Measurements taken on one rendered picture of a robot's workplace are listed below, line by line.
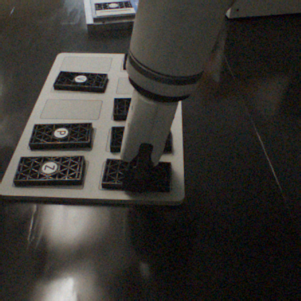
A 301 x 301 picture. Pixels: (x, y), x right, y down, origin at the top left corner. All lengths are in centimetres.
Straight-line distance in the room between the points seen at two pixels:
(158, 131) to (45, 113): 31
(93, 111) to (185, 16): 36
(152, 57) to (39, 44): 58
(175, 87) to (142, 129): 6
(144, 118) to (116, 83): 34
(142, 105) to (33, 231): 24
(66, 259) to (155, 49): 28
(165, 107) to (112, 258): 20
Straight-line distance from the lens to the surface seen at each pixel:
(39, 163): 55
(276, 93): 74
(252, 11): 101
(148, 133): 39
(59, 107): 66
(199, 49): 34
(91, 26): 92
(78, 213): 50
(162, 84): 36
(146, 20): 34
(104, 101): 66
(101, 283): 45
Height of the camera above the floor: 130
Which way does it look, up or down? 45 degrees down
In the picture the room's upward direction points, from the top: straight up
